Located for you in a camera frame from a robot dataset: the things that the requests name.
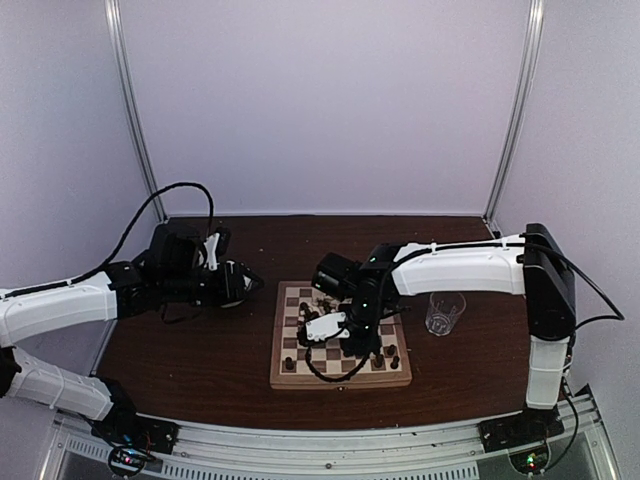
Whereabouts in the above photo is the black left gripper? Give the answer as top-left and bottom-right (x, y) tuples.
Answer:
(161, 261), (264, 307)

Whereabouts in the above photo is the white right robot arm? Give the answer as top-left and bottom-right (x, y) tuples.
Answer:
(299, 223), (576, 442)

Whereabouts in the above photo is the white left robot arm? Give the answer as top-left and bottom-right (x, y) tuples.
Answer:
(1, 224), (264, 444)

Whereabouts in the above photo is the wooden chess board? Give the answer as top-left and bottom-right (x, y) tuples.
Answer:
(270, 281), (412, 391)

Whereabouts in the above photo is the white round bowl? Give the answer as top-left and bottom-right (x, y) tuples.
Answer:
(216, 297), (245, 309)

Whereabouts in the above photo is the clear plastic cup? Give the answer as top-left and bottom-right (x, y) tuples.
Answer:
(425, 292), (467, 336)

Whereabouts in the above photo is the black right camera cable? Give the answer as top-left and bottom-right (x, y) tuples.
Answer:
(303, 344), (376, 384)

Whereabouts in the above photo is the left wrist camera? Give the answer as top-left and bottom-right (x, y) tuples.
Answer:
(200, 227), (231, 271)

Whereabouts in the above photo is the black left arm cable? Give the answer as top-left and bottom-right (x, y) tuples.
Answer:
(99, 182), (216, 271)

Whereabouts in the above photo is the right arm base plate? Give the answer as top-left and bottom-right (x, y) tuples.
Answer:
(478, 409), (565, 453)

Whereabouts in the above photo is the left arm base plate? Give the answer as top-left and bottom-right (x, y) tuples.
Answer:
(88, 416), (179, 454)

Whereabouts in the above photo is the aluminium frame post left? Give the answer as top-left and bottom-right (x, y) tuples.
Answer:
(104, 0), (158, 195)

